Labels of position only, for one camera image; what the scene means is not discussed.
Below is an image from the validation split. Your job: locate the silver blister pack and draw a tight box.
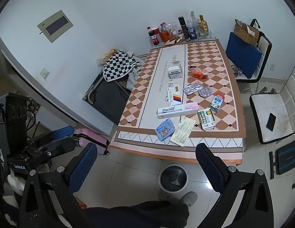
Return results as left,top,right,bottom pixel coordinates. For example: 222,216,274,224
183,81,204,95
198,87,213,98

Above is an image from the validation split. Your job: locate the orange snack wrapper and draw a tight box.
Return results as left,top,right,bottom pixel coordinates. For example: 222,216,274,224
188,66,208,79

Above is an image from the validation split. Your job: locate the dark folding bed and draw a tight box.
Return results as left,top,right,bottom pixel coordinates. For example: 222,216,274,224
83,71,131,126

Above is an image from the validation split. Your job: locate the open cardboard box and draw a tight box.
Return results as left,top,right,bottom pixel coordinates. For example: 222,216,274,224
234,19,261,48

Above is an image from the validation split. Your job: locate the plastic water bottle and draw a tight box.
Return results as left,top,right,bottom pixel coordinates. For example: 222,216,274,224
187,20,198,41

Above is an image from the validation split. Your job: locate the blue tissue packet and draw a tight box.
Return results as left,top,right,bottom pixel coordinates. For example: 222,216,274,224
155,119,175,141

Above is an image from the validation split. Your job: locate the metal dumbbell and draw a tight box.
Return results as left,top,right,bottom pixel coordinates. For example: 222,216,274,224
259,87,277,95

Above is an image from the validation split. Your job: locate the clear bag of bread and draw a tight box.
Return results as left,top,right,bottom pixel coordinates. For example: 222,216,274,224
97,48,118,66

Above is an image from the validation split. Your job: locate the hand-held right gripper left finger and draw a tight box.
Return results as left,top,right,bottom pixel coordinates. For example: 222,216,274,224
19,142,98,228

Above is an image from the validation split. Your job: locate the white cardboard box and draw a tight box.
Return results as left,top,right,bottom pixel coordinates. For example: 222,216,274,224
168,60,183,79

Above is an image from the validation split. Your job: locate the black smartphone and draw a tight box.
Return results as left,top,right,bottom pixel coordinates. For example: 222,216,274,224
266,113,277,131

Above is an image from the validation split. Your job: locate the long white toothpaste box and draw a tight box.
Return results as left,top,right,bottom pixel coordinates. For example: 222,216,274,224
157,102,199,120

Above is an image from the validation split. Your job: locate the person's dark trouser leg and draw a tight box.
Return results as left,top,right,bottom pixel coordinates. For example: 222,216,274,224
83,201,189,228

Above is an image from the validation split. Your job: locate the clear bag of snacks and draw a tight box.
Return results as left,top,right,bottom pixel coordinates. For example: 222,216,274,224
165,22,180,41

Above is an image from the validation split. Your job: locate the small milk carton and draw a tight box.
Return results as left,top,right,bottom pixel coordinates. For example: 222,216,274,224
210,93,225,113

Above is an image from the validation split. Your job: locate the pink suitcase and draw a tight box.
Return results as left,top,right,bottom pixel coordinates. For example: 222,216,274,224
73,128,111,156

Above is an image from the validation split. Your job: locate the black white checkered cloth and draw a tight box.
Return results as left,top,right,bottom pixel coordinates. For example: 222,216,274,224
103,51,142,82

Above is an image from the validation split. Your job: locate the black board with blue lines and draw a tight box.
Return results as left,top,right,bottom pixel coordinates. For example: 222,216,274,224
269,144,295,180

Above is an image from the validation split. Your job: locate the white box with coloured stripes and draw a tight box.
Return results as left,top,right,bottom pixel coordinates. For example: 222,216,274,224
167,86,183,106

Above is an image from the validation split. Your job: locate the white round trash bin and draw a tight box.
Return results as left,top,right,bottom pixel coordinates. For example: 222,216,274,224
158,164,189,193

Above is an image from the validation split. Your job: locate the green medicine box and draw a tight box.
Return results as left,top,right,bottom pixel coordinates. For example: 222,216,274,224
198,108,216,131

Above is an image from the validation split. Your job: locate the gold glass bottle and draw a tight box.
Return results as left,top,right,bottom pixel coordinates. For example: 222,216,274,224
198,15,210,37

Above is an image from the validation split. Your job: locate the tall black can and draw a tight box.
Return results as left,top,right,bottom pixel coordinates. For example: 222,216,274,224
178,16,191,42

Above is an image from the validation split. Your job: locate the clear glass bottle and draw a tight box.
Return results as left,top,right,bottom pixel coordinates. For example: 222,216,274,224
190,11,199,32

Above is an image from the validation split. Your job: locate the cola bottle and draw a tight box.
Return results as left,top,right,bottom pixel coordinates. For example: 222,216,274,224
147,27,160,46

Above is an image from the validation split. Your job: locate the black and white chair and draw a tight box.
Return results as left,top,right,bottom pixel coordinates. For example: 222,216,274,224
229,18,273,84
249,62,295,145

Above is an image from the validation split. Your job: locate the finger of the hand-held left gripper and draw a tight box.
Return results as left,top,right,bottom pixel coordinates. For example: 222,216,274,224
27,126,75,148
31,139,78,159

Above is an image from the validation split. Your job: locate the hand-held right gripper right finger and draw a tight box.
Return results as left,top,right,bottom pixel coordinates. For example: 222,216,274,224
195,143,277,228

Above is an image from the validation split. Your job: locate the checkered tablecloth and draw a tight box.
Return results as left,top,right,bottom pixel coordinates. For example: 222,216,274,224
109,40,247,165

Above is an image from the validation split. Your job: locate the grey slipper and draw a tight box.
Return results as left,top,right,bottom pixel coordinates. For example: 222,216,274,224
180,191,198,208

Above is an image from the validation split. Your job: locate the beige electrical panel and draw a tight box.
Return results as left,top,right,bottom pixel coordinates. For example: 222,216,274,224
37,10,74,43

